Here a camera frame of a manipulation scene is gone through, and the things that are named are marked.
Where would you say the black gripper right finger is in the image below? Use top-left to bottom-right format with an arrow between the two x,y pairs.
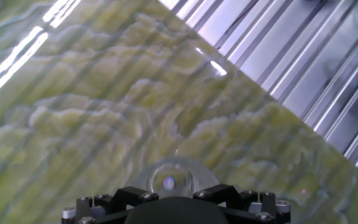
193,183 -> 291,224

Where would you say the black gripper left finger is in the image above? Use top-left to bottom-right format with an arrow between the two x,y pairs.
61,185 -> 160,224

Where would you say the clear glass cup with handle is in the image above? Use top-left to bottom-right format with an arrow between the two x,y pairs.
133,156 -> 221,199

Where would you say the green marble pattern mat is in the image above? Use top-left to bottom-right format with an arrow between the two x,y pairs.
0,0 -> 358,224

